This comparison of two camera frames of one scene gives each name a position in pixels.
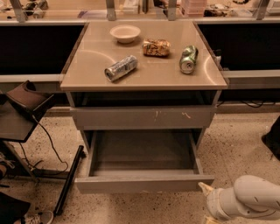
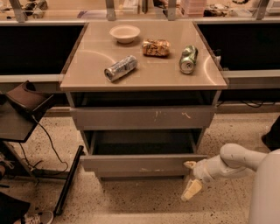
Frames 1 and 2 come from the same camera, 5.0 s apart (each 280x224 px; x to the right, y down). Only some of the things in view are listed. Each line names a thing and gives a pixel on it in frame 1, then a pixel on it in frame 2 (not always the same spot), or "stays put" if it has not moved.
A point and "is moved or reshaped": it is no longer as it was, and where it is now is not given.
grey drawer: [133, 162] is moved or reshaped
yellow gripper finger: [213, 221] → [193, 187]
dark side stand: [19, 108] stays put
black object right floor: [272, 138] stays put
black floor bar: [69, 180] stays put
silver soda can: [121, 67] stays put
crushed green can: [188, 57] stays put
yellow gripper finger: [206, 189] → [190, 164]
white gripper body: [213, 202] → [199, 171]
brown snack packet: [156, 47] stays put
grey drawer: [136, 117] stays put
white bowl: [125, 33] stays put
